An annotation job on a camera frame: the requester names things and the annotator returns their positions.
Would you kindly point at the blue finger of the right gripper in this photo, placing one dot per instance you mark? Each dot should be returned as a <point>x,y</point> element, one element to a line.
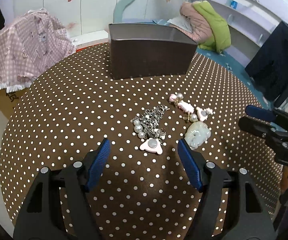
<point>275,115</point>
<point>267,131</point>

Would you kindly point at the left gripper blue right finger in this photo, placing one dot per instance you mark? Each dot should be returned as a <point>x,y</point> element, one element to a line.
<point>209,180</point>

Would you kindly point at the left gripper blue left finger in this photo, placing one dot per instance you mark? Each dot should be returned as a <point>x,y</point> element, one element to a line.
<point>81,178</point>

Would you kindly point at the pale jade pendant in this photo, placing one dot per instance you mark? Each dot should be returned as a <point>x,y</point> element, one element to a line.
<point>197,134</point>

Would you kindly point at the brown polka dot tablecloth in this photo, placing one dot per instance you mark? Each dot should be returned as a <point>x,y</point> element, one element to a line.
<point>75,104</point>

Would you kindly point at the pink and green folded quilt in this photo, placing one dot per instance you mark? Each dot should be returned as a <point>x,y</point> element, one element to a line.
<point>200,22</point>

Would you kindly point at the cardboard box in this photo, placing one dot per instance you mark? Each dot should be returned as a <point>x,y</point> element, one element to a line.
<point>8,101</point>

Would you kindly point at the dark metal tin box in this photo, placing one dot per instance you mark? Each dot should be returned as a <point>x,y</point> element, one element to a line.
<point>145,50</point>

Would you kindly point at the pink checkered cloth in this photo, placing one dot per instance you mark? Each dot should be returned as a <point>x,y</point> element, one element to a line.
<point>29,46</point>

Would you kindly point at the silver bead bracelet cluster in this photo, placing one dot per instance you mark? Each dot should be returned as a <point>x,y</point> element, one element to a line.
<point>147,124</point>

